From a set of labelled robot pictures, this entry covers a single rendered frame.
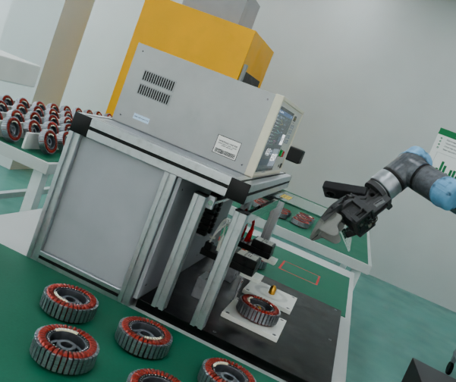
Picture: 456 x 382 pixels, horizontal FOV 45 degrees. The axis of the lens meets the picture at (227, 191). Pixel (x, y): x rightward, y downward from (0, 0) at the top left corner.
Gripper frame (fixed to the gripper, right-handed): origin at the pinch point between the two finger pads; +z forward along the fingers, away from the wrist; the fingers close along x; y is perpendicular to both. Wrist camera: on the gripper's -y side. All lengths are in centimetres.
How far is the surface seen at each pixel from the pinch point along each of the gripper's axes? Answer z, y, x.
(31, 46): 14, -402, 120
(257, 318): 23.5, 5.0, 6.4
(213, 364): 37.2, 19.3, -17.3
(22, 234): 58, -44, -17
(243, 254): 16.4, -7.7, -0.7
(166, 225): 27.8, -12.5, -21.5
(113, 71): -59, -556, 286
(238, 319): 27.3, 3.0, 4.5
